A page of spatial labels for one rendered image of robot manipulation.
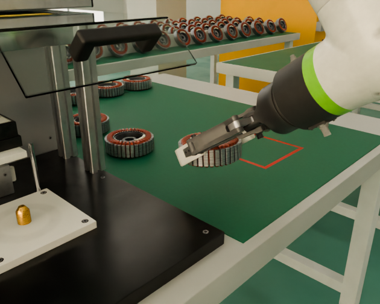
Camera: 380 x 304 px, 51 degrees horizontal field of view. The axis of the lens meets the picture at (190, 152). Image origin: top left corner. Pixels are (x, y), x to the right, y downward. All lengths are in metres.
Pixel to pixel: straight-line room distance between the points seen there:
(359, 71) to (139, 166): 0.53
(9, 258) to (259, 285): 1.25
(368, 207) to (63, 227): 0.92
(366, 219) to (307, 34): 2.77
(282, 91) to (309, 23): 3.37
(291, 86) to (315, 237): 1.55
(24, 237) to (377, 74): 0.49
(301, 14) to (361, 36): 3.47
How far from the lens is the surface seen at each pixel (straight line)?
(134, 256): 0.55
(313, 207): 0.75
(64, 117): 0.84
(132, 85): 1.45
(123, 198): 0.69
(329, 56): 0.48
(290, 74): 0.52
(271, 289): 1.68
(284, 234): 0.68
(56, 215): 0.65
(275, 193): 0.75
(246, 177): 0.80
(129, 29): 0.47
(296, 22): 3.94
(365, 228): 1.32
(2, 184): 0.75
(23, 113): 0.87
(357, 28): 0.45
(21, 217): 0.63
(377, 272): 1.89
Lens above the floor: 1.11
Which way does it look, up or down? 23 degrees down
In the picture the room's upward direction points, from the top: straight up
